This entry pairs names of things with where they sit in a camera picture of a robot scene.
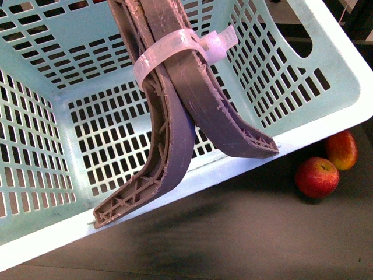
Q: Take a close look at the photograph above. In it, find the light blue plastic basket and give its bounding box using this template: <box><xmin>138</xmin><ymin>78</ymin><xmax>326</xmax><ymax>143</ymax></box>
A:
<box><xmin>1</xmin><ymin>1</ymin><xmax>372</xmax><ymax>271</ymax></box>

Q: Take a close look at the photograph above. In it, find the red apple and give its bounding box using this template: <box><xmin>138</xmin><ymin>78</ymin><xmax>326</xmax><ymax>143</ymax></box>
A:
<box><xmin>295</xmin><ymin>157</ymin><xmax>340</xmax><ymax>199</ymax></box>

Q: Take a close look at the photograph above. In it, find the white zip tie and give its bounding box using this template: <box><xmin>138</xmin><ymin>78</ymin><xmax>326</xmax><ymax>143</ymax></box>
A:
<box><xmin>133</xmin><ymin>26</ymin><xmax>238</xmax><ymax>89</ymax></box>

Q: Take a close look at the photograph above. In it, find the black lower shelf tray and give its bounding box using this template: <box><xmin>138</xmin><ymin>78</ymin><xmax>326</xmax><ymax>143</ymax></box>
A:
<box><xmin>1</xmin><ymin>121</ymin><xmax>372</xmax><ymax>279</ymax></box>

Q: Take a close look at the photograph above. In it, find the red yellow mango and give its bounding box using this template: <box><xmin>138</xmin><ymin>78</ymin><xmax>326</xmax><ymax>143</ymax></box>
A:
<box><xmin>325</xmin><ymin>130</ymin><xmax>358</xmax><ymax>170</ymax></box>

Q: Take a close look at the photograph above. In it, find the brown basket handle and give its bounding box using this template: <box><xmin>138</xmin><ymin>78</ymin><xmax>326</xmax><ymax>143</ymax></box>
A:
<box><xmin>94</xmin><ymin>1</ymin><xmax>279</xmax><ymax>228</ymax></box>

